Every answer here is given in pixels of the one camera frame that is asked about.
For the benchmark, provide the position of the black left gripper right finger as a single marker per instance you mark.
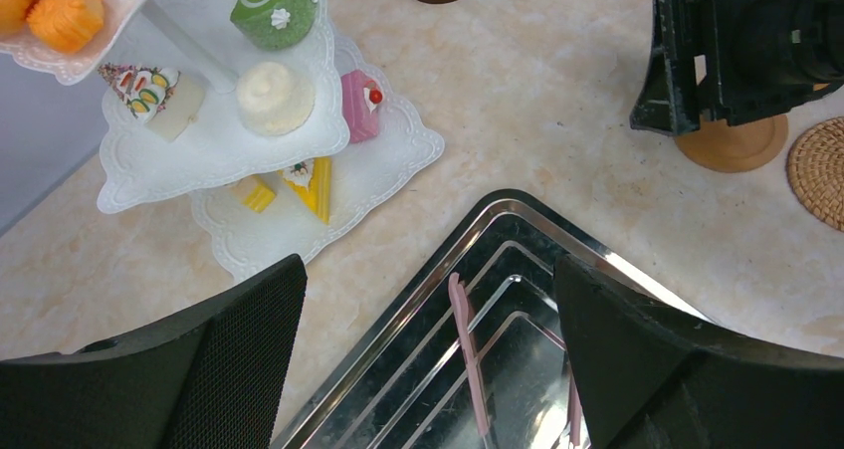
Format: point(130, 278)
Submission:
point(651, 376)

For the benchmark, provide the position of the pink cake slice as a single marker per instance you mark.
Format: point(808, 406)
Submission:
point(361, 97)

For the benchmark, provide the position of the yellow cake slice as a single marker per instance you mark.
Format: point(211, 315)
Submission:
point(311, 181)

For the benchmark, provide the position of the white round bun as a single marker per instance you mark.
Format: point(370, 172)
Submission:
point(273, 99)

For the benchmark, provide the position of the stainless steel tray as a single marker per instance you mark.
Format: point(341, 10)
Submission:
point(404, 385)

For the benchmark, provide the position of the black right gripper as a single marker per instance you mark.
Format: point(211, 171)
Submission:
point(763, 57)

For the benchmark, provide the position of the green roll cake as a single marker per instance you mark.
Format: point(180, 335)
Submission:
point(274, 25)

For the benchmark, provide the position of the small yellow cake piece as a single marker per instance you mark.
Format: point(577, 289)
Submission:
point(253, 192)

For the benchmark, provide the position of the woven coaster front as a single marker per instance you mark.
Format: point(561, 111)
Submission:
point(814, 170)

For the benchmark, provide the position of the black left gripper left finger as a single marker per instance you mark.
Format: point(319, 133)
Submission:
point(209, 376)

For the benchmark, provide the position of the white three-tier dessert stand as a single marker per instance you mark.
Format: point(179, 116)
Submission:
point(141, 168)

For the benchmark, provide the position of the metal tongs with pink tips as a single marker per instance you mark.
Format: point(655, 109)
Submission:
point(463, 313)

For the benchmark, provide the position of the white triangular cake slice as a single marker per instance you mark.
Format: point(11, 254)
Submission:
point(164, 100)

